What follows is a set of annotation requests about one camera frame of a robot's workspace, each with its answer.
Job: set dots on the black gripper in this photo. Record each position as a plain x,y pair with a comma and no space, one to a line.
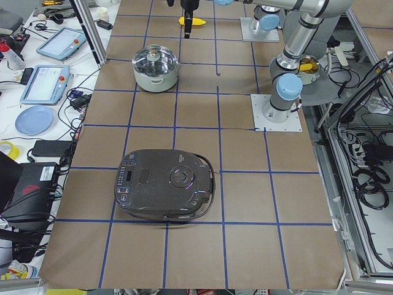
187,5

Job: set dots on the yellow toy corn cob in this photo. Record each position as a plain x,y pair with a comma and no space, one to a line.
195,21

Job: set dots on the glass pot lid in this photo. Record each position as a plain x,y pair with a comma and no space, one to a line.
154,60

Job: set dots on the pale green electric pot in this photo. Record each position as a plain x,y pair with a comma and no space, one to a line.
157,84

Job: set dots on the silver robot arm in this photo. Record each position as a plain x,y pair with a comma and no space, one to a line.
287,86
266,19

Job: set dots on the pot with yellow item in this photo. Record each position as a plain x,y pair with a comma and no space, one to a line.
309,70

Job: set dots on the far blue teach pendant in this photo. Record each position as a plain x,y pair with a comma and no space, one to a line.
63,44

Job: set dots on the blue teach pendant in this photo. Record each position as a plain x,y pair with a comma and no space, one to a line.
63,44
46,85

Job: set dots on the near blue teach pendant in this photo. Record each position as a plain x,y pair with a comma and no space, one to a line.
46,85

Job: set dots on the black rice cooker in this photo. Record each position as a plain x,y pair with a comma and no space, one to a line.
165,185

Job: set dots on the light blue plate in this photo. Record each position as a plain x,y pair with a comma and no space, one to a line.
34,120

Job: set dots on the black power adapter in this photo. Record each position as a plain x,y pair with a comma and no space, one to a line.
50,148

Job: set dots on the yellow tape roll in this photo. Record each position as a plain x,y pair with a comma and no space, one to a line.
9,149

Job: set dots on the black computer box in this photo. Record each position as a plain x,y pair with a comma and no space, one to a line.
32,197

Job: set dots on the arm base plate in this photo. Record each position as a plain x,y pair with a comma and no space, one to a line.
268,119
249,35

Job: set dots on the aluminium frame post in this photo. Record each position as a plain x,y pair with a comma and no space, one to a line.
85,19

